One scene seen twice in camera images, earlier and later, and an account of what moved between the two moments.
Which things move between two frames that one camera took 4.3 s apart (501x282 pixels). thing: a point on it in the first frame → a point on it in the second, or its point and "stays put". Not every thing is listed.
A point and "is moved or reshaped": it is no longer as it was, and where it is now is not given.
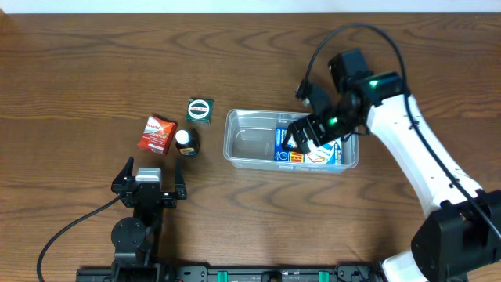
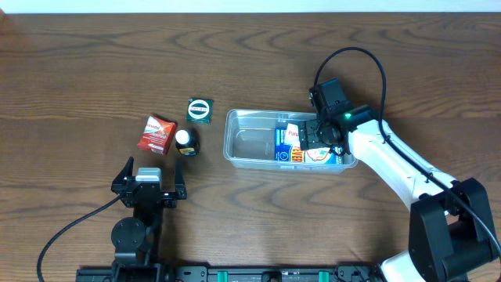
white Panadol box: x=329 y=153 is moved or reshaped
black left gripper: x=148 y=197 stays put
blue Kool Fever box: x=282 y=155 stays put
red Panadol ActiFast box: x=157 y=135 stays put
